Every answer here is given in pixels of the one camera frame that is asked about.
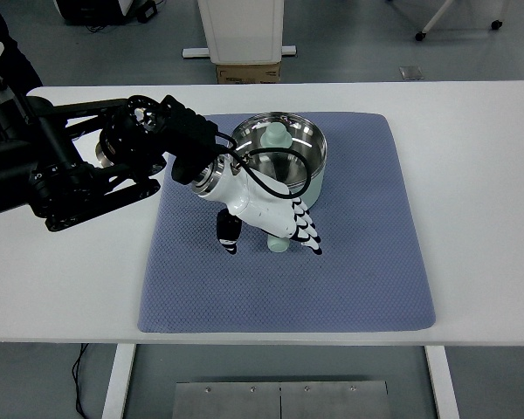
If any metal floor plate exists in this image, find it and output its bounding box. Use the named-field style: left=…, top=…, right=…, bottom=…
left=172, top=381, right=392, bottom=418

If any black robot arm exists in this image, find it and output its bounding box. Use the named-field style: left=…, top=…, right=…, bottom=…
left=0, top=95, right=218, bottom=231

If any black floor cable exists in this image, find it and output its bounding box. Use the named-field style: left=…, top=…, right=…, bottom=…
left=72, top=343, right=91, bottom=419

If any person in dark jeans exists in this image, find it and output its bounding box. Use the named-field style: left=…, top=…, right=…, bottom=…
left=0, top=12, right=43, bottom=95

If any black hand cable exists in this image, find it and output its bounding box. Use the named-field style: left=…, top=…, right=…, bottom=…
left=213, top=133, right=312, bottom=200

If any office chair wheel base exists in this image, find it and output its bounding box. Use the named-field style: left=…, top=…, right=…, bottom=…
left=414, top=1, right=511, bottom=43

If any white table leg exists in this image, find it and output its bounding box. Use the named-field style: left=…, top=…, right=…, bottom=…
left=101, top=344, right=137, bottom=419
left=424, top=346, right=460, bottom=419

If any white table leg left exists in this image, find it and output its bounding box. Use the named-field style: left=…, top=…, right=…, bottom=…
left=101, top=344, right=137, bottom=419

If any cardboard box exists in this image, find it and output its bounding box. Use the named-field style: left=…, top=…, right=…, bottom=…
left=216, top=62, right=281, bottom=85

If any black device on floor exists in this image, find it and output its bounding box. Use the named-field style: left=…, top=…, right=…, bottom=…
left=54, top=0, right=162, bottom=26

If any grey floor socket cover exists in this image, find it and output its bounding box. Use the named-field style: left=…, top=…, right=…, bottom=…
left=399, top=65, right=424, bottom=81

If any mint green pot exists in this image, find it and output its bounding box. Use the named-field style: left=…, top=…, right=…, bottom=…
left=229, top=111, right=328, bottom=254

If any glass lid with green knob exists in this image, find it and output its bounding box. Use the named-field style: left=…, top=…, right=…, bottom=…
left=229, top=111, right=328, bottom=189

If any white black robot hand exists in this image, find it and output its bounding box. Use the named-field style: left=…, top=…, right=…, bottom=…
left=192, top=156, right=322, bottom=255

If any blue textured mat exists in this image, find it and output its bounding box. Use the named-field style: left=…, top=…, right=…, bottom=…
left=138, top=113, right=436, bottom=333

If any white pedestal base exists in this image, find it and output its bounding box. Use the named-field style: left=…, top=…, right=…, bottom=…
left=182, top=0, right=297, bottom=65

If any white table leg right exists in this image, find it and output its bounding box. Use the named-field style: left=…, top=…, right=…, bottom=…
left=424, top=346, right=460, bottom=419

